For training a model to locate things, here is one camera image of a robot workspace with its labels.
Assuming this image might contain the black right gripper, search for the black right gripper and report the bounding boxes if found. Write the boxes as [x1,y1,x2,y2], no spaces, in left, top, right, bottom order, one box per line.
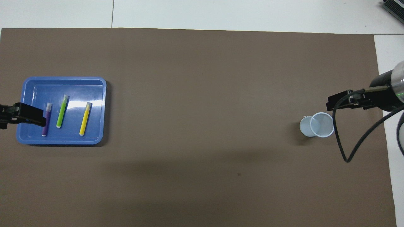
[327,70,401,111]

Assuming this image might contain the purple highlighter pen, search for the purple highlighter pen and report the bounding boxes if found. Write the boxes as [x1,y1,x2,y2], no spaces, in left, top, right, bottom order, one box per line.
[42,103,53,137]

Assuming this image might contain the green highlighter pen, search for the green highlighter pen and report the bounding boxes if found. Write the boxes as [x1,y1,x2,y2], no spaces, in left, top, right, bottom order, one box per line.
[56,94,69,128]

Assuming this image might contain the yellow highlighter pen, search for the yellow highlighter pen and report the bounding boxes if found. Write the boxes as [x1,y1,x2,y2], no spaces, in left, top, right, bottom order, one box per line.
[79,102,92,136]

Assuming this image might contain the translucent plastic cup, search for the translucent plastic cup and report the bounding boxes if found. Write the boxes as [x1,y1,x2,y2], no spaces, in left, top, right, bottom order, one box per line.
[299,112,335,138]

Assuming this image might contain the blue plastic tray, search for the blue plastic tray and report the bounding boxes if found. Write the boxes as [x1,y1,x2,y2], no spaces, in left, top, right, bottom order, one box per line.
[16,77,107,145]

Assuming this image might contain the grey ribbed device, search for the grey ribbed device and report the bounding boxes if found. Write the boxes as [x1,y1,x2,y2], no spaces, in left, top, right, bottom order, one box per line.
[380,0,404,20]

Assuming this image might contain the brown table mat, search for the brown table mat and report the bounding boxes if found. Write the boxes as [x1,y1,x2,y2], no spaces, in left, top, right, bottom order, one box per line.
[0,28,397,227]

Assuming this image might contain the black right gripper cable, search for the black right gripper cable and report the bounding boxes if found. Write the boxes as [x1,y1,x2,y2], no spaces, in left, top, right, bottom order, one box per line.
[332,85,404,163]

